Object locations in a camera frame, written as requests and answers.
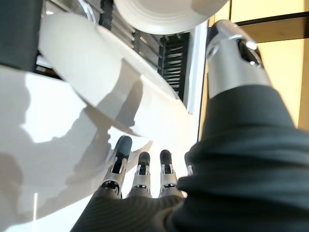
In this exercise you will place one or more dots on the black silver robot right hand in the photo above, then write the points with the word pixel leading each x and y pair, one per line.
pixel 241 169

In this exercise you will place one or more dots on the cream round ceramic plate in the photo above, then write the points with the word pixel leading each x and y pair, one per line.
pixel 164 14
pixel 96 72

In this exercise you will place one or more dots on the yellow panelled window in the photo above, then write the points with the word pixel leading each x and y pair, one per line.
pixel 282 60

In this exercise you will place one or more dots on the black sink dish rack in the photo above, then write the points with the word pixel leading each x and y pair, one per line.
pixel 172 60

